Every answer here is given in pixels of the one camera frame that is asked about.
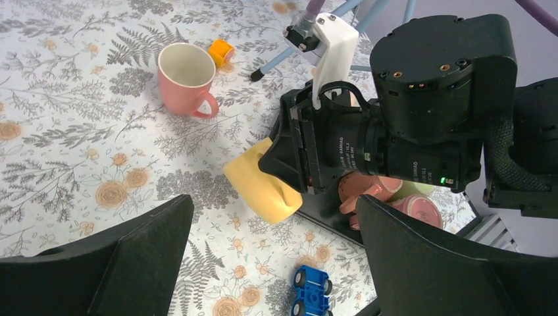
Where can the large pink speckled mug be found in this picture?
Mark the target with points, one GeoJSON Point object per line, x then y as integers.
{"type": "Point", "coordinates": [415, 206]}

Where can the light green mug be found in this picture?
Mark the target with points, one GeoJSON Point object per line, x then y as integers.
{"type": "Point", "coordinates": [409, 188]}

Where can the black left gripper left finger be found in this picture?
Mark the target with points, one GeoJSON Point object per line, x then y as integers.
{"type": "Point", "coordinates": [128, 269]}

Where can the yellow ceramic mug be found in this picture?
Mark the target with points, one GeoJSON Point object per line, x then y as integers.
{"type": "Point", "coordinates": [269, 197]}

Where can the black plastic tray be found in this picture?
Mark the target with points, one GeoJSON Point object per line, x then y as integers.
{"type": "Point", "coordinates": [323, 210]}

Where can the blue toy car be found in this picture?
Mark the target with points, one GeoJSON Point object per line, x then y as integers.
{"type": "Point", "coordinates": [313, 288]}

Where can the pink ceramic mug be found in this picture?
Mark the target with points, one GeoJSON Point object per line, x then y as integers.
{"type": "Point", "coordinates": [185, 76]}

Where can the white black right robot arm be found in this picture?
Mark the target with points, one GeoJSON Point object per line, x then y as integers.
{"type": "Point", "coordinates": [447, 109]}

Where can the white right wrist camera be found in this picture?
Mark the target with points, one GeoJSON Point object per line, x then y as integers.
{"type": "Point", "coordinates": [329, 43]}

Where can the small orange toy cup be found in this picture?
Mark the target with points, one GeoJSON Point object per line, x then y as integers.
{"type": "Point", "coordinates": [221, 52]}

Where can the terracotta floral mug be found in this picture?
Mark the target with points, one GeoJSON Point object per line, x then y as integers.
{"type": "Point", "coordinates": [355, 184]}

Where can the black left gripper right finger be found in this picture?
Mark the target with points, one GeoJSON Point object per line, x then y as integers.
{"type": "Point", "coordinates": [418, 269]}

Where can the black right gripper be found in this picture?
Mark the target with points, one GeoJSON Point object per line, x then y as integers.
{"type": "Point", "coordinates": [313, 147]}

